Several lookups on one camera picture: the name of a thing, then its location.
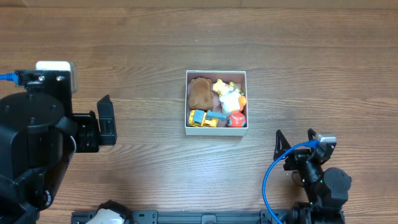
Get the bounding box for red grey toy ball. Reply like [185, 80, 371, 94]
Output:
[226, 111, 247, 128]

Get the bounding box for white plush duck toy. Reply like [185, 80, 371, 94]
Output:
[213, 79, 247, 115]

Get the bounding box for yellow toy excavator truck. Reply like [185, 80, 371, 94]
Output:
[187, 110, 227, 128]

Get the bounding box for brown plush bear toy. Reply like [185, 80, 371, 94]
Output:
[188, 77, 213, 110]

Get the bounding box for yellow wooden rattle drum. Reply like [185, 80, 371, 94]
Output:
[228, 81, 244, 96]

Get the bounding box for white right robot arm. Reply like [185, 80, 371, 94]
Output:
[271, 129, 352, 224]

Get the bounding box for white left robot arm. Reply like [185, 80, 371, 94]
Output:
[1, 93, 117, 223]

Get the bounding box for white box pink interior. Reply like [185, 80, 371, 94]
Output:
[184, 70, 249, 136]

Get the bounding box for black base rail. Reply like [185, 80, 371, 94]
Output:
[70, 209, 292, 224]

